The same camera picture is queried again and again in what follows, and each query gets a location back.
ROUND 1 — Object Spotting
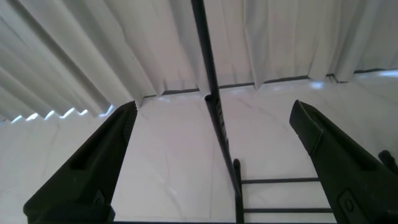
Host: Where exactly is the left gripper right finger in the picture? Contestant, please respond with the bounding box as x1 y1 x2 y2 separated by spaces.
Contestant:
289 99 398 224

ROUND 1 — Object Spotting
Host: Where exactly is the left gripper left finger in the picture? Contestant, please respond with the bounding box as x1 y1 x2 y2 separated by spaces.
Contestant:
23 100 139 224

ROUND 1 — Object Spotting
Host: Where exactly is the black clothes rack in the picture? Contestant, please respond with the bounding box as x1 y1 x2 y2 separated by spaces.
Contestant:
191 0 398 224

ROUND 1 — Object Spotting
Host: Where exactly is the white curtain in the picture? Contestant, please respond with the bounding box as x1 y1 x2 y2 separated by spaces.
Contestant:
0 0 398 123

